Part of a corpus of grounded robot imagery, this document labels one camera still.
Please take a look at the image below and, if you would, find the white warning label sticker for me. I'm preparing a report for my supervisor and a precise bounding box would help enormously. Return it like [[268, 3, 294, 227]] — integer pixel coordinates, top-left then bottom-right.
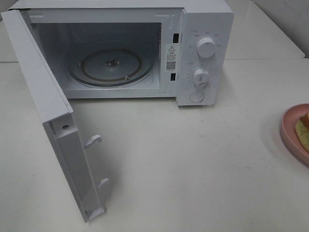
[[164, 43, 179, 72]]

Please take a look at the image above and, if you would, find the white upper power knob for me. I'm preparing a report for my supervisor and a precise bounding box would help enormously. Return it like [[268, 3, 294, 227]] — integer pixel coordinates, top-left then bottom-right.
[[196, 36, 217, 58]]

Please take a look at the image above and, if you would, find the white microwave oven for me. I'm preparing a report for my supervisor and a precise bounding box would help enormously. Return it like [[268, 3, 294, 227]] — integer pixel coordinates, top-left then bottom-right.
[[1, 0, 234, 108]]

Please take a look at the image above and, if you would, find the white timer knob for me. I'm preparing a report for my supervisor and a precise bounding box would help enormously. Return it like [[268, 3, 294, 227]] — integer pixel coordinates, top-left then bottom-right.
[[193, 69, 210, 86]]

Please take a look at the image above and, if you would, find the pink round plate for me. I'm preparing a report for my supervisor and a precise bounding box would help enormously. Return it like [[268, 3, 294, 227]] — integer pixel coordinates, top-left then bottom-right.
[[280, 103, 309, 167]]

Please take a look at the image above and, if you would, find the glass microwave turntable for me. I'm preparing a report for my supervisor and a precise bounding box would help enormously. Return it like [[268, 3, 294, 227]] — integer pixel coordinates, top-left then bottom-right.
[[68, 48, 154, 87]]

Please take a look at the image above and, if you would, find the white bread sandwich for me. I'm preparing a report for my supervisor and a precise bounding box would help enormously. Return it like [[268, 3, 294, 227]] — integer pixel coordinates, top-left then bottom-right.
[[295, 113, 309, 150]]

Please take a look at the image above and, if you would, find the round white door button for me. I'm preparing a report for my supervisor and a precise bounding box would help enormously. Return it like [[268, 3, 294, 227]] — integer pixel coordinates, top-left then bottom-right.
[[190, 91, 205, 102]]

